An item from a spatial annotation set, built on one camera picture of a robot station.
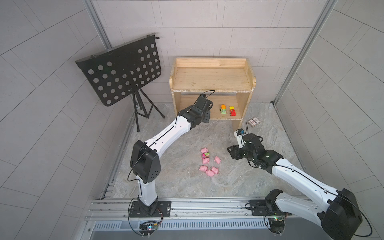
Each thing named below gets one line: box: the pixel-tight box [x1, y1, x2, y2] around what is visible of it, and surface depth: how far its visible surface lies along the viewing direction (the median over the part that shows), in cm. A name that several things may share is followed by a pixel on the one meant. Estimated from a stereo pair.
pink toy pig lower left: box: [199, 165, 208, 172], surface depth 84 cm
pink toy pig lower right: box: [211, 166, 219, 175], surface depth 84 cm
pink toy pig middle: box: [202, 157, 210, 165], surface depth 87 cm
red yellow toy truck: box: [229, 106, 237, 116], surface depth 86 cm
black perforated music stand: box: [75, 33, 166, 132], surface depth 73 cm
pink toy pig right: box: [214, 155, 222, 165], surface depth 88 cm
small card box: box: [247, 117, 262, 128], surface depth 107 cm
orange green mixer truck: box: [219, 104, 227, 115], surface depth 86 cm
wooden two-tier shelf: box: [169, 57, 257, 130], surface depth 77 cm
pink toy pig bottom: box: [206, 169, 215, 177], surface depth 82 cm
